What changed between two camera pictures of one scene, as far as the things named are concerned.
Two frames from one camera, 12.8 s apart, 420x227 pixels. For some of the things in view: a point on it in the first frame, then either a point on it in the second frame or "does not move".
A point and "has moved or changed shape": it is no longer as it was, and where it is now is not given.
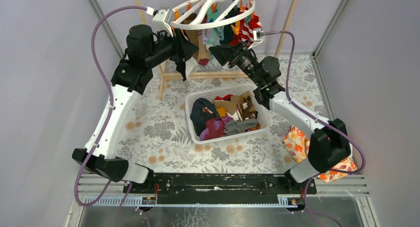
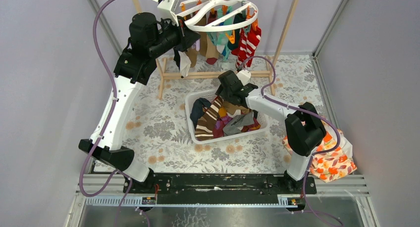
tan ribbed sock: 231,105 does not move
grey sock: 233,127 does not move
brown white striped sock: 243,112 → 204,128
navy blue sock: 202,109 does not move
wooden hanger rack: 164,75 does not move
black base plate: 220,189 does not move
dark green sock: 229,29 → 238,18
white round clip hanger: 213,11 has moved or changed shape
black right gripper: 232,54 → 222,92
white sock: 189,64 has moved or changed shape
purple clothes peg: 205,34 → 197,45
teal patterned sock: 217,33 → 220,37
